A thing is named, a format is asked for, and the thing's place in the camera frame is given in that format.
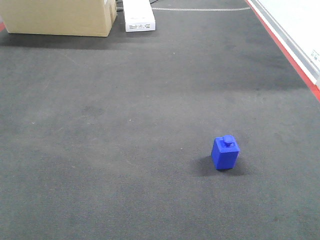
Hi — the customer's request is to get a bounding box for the blue plastic block part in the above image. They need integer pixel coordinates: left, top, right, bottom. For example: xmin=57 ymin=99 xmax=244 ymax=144
xmin=211 ymin=135 xmax=240 ymax=170

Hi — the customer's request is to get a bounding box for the white labelled carton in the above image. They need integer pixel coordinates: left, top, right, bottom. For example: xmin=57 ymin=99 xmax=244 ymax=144
xmin=122 ymin=0 xmax=156 ymax=33

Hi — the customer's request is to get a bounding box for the brown cardboard box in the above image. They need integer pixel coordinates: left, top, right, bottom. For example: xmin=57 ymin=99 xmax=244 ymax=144
xmin=0 ymin=0 xmax=117 ymax=37

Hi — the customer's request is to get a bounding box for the white conveyor side rail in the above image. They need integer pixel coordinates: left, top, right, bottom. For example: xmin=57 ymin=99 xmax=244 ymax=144
xmin=247 ymin=0 xmax=320 ymax=100

